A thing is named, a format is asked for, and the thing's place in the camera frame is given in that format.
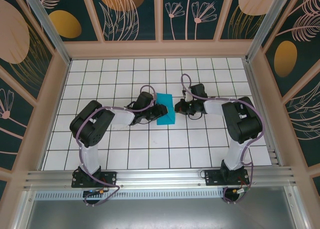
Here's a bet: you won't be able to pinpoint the wall panel fern orange oval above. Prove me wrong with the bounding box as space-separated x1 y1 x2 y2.
262 0 320 98

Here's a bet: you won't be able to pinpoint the aluminium corner post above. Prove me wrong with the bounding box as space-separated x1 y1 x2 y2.
21 0 72 65
246 0 292 62

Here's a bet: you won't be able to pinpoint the aluminium side rail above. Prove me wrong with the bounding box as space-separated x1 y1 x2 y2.
243 58 285 167

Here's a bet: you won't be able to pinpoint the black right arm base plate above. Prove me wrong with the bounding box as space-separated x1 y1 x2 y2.
204 168 250 187

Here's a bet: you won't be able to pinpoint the grey metal sheet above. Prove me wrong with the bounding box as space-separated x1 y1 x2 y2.
24 198 298 229

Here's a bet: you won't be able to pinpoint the wall panel large pink oval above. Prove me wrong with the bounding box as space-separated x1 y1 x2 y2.
0 0 56 103

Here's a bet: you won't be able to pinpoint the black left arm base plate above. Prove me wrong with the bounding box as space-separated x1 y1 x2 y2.
71 170 118 189

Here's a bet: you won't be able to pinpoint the wall panel orange circle leaves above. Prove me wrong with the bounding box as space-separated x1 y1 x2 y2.
89 0 161 42

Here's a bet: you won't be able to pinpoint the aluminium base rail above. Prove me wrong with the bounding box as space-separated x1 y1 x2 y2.
23 165 297 190

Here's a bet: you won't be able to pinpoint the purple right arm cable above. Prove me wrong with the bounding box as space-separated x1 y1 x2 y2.
181 73 265 205

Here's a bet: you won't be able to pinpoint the wall panel pink leaf outlines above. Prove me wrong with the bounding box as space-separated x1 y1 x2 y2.
282 75 320 168

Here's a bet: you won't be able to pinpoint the teal cloth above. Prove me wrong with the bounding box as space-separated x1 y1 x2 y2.
156 92 177 127

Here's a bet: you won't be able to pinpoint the wall panel with pink flowers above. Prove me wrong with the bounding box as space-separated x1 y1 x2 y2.
162 0 221 42

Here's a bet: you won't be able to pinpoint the perforated metal cable tray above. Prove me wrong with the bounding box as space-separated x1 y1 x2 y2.
34 190 287 200

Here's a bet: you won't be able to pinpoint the wall panel single flower outline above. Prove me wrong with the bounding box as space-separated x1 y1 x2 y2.
0 65 35 171

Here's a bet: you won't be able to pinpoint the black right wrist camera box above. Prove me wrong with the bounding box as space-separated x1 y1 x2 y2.
190 83 209 99

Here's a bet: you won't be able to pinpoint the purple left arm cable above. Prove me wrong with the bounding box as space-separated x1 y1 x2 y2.
76 85 159 208

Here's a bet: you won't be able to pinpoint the wall panel with yellow oval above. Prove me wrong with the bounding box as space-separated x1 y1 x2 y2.
29 0 104 43

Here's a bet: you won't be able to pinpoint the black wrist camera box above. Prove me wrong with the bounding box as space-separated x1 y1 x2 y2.
136 91 158 112
190 83 209 99

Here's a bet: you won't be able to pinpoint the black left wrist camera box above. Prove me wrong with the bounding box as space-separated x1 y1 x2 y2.
136 91 158 112

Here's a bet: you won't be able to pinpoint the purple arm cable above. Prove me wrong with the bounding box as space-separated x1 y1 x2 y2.
76 85 159 208
181 73 265 205

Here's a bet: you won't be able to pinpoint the wall panel pink oval grass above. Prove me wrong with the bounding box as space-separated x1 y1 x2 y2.
219 0 278 41

